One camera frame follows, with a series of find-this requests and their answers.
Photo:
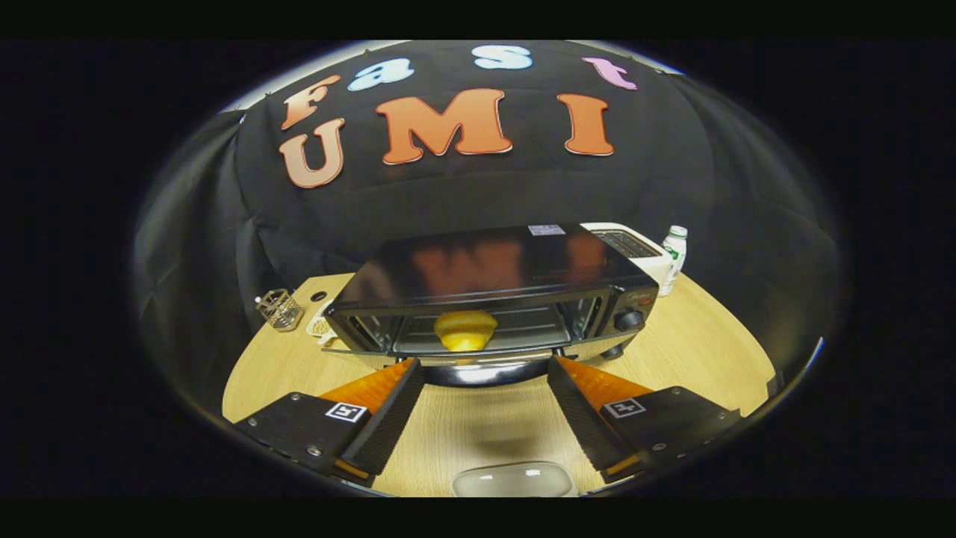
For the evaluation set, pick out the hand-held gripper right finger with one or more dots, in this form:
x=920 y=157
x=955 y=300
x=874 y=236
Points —
x=579 y=418

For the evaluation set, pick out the golden croissant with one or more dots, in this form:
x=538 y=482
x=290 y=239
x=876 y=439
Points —
x=464 y=330

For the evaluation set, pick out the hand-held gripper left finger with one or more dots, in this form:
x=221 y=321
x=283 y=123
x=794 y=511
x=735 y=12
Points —
x=392 y=418

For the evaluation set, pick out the white bottle with green label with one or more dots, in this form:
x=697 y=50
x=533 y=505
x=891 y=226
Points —
x=674 y=258

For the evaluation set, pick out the white bread toaster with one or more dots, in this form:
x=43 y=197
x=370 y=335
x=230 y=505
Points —
x=635 y=246

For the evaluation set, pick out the white plate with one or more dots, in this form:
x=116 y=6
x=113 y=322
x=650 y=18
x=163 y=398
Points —
x=515 y=482

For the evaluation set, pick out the black toaster oven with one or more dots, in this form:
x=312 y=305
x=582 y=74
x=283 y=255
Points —
x=485 y=269

